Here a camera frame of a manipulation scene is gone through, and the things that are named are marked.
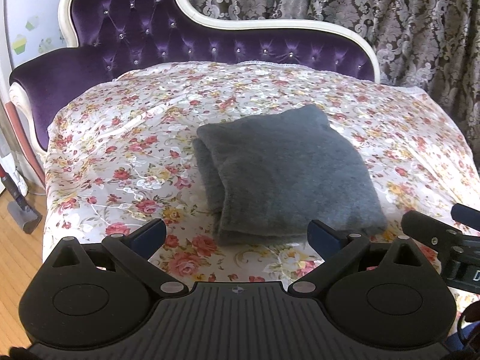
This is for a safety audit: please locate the purple tufted chaise sofa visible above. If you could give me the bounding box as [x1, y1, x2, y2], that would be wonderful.
[6, 0, 380, 179]

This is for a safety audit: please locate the vacuum cleaner head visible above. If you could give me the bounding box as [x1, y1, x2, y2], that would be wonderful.
[0, 162, 43, 235]

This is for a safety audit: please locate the grey argyle knit sweater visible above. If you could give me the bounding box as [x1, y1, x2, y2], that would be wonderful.
[193, 105, 387, 245]

